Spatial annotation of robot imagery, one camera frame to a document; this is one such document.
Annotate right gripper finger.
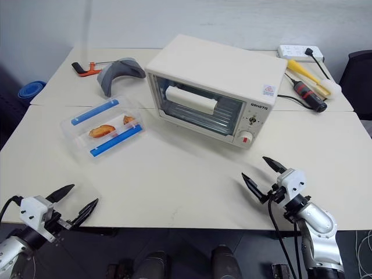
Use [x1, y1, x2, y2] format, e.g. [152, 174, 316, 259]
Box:
[262, 156, 287, 174]
[241, 173, 269, 205]

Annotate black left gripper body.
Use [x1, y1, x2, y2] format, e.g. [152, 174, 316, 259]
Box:
[42, 209, 74, 242]

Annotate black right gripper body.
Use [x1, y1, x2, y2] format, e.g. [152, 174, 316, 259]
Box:
[266, 183, 289, 205]

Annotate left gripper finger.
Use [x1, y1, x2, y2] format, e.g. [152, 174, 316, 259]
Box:
[71, 198, 99, 228]
[45, 184, 76, 203]

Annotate glass oven door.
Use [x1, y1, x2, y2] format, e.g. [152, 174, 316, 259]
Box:
[148, 72, 245, 144]

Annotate clear plastic food container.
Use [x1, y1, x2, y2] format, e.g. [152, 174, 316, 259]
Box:
[60, 97, 149, 165]

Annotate white toaster oven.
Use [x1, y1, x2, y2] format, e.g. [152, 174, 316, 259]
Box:
[144, 34, 288, 150]

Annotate white timer knob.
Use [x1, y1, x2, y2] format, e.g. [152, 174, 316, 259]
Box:
[238, 131, 255, 145]

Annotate large roasted chicken piece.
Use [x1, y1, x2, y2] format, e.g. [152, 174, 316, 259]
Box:
[88, 124, 116, 139]

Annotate black red power tool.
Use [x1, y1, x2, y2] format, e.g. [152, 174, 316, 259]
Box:
[277, 72, 328, 114]

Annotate blue container clip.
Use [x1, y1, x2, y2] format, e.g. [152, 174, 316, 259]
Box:
[90, 124, 146, 158]
[70, 98, 120, 126]

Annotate dark rounded shape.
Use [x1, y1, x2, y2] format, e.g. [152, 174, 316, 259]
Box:
[210, 245, 244, 279]
[134, 251, 171, 279]

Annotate white fluffy ball brush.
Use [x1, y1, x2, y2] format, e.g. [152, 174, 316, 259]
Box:
[314, 78, 342, 101]

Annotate yellow cone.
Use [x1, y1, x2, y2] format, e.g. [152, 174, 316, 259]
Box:
[287, 59, 324, 85]

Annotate blue rolled mat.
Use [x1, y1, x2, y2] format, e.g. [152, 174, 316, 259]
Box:
[18, 81, 48, 102]

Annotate white power strip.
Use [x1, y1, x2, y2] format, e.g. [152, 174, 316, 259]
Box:
[276, 44, 326, 63]

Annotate black chair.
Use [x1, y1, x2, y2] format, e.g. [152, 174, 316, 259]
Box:
[338, 49, 372, 120]

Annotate orange black hacksaw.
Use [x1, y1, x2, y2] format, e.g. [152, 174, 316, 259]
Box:
[71, 60, 117, 78]

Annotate grey curved plastic part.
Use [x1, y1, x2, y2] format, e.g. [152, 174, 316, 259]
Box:
[96, 58, 146, 98]

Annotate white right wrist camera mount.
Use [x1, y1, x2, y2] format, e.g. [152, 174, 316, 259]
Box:
[276, 167, 307, 202]

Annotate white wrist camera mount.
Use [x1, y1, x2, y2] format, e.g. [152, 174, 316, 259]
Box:
[276, 167, 307, 202]
[19, 195, 55, 227]

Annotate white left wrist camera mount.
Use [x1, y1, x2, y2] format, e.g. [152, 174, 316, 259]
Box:
[19, 195, 55, 227]

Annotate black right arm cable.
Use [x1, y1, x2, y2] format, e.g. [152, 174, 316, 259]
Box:
[267, 196, 301, 279]

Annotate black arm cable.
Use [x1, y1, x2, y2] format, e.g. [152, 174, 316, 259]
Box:
[267, 196, 301, 279]
[0, 195, 24, 222]

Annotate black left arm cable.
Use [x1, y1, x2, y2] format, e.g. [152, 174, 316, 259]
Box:
[0, 195, 24, 222]

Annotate white loose cables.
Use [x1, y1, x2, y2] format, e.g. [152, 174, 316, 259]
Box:
[355, 229, 372, 279]

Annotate white oven door handle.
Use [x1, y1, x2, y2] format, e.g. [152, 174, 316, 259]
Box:
[165, 85, 219, 115]

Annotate black plug with cable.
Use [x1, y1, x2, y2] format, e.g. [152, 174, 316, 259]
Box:
[304, 48, 331, 80]

